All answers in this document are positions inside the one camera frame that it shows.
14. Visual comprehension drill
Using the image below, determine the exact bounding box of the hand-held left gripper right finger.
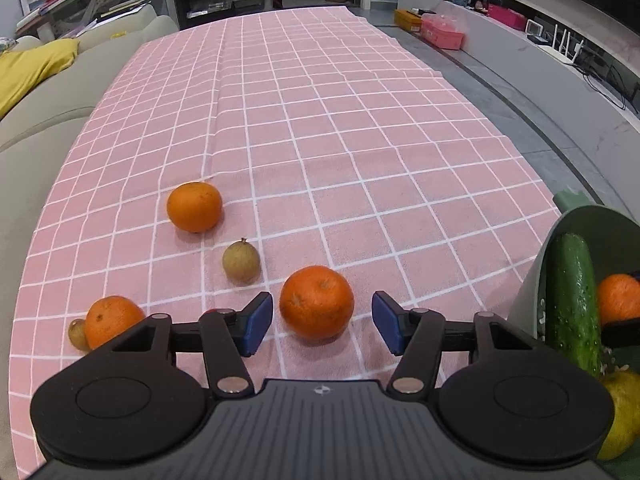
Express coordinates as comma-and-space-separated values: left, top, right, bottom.
371, 290, 543, 396

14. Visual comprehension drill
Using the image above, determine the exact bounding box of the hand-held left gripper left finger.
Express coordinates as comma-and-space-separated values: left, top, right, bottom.
106, 291, 274, 397

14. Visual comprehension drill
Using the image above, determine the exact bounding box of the orange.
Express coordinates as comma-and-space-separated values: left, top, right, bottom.
279, 265, 355, 341
596, 273, 640, 328
84, 296, 147, 351
166, 181, 223, 234

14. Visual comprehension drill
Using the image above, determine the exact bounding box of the green colander bowl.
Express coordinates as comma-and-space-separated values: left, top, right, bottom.
507, 187, 640, 480

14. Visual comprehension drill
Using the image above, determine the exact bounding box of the green cucumber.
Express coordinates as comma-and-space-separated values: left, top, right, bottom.
544, 232, 606, 379

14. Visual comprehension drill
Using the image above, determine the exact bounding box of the yellow-green pear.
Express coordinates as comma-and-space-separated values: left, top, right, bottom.
596, 367, 640, 461

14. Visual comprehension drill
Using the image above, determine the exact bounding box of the white low cabinet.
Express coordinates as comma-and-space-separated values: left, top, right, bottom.
397, 0, 640, 213

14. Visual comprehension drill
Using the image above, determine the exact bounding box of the pink checked tablecloth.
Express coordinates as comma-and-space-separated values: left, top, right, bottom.
10, 6, 563, 479

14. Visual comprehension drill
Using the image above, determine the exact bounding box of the white router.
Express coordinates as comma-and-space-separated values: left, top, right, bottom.
542, 25, 586, 66

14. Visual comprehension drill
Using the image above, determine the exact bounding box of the beige sofa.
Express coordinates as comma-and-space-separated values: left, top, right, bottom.
0, 3, 179, 461

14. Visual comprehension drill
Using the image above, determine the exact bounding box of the magenta box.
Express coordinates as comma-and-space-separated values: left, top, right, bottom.
487, 3, 527, 31

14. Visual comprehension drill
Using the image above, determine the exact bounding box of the pink storage box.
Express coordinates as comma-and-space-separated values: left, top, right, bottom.
420, 12, 466, 51

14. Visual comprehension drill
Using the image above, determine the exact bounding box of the yellow box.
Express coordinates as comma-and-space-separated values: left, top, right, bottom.
394, 8, 424, 33

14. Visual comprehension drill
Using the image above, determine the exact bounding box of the yellow pillow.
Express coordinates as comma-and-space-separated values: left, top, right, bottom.
0, 38, 81, 119

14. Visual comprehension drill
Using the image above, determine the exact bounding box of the small white frame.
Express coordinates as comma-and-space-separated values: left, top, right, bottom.
525, 17, 549, 44

